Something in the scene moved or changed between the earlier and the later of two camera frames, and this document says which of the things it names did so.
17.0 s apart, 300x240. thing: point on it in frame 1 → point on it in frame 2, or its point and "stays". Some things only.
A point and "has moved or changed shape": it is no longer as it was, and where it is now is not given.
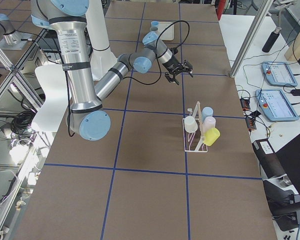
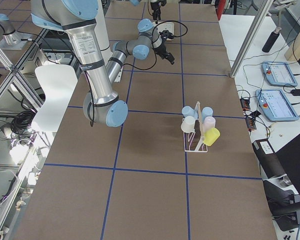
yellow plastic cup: [211, 136] stays
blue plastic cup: [154, 23] has moved or changed shape
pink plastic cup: [209, 122] stays
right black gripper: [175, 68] → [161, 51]
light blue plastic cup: [206, 111] stays
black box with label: [268, 160] stays
